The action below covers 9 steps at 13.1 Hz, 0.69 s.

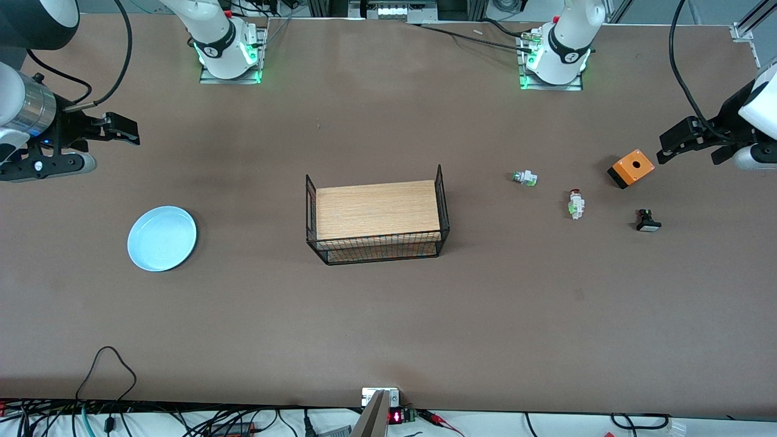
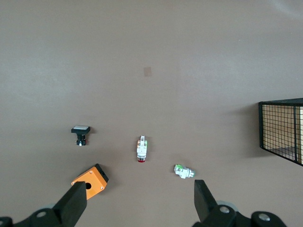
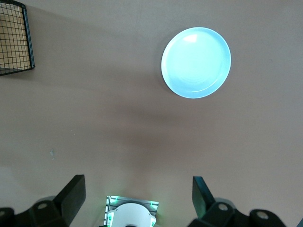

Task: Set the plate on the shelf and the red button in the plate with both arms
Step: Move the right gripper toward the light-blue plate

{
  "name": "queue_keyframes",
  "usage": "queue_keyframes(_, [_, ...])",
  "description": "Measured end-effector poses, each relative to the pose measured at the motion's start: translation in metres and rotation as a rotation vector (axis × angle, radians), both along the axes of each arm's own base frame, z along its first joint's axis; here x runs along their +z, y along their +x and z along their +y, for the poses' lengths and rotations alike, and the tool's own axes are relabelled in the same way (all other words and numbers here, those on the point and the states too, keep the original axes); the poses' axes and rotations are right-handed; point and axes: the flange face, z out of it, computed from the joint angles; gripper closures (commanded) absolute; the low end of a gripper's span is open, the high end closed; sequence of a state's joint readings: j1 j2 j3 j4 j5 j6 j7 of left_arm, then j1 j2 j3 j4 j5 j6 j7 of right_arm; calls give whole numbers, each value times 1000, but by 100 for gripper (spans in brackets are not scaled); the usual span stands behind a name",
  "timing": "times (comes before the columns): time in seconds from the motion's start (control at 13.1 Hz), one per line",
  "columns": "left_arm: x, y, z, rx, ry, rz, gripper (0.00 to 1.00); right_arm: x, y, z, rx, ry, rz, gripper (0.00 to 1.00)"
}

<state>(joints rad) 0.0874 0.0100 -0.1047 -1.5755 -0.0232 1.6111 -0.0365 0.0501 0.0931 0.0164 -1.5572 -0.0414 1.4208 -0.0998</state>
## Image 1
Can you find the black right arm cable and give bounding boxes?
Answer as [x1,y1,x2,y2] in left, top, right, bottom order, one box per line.
[27,0,134,113]

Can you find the black looped cable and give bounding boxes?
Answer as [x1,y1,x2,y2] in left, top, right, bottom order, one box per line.
[75,346,138,402]

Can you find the black wire basket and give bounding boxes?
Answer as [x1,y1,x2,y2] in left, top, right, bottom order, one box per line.
[305,164,451,266]

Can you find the silver metal bracket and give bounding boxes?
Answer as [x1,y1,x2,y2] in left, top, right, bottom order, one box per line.
[361,387,401,408]

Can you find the wooden board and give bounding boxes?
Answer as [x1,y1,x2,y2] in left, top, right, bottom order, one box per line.
[316,180,442,259]

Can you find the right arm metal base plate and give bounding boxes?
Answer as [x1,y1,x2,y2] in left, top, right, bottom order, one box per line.
[200,27,266,85]

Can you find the grey metal beam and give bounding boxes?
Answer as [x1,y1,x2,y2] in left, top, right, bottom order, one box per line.
[350,390,390,437]

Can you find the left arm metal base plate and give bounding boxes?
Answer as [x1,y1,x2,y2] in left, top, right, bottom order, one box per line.
[519,30,585,92]

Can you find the orange button enclosure box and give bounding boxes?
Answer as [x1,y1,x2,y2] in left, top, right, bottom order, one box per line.
[608,149,656,189]

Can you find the black table cable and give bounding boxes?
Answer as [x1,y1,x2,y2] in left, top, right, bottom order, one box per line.
[418,18,536,53]

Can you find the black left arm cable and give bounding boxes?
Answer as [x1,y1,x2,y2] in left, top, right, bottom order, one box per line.
[669,0,738,141]

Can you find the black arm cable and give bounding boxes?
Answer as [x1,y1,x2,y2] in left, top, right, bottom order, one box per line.
[669,0,738,141]
[27,0,134,113]

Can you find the red clip lead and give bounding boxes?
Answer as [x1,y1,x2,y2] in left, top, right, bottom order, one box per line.
[418,409,465,437]

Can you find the light blue round plate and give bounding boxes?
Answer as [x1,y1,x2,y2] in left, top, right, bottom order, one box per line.
[127,206,198,273]

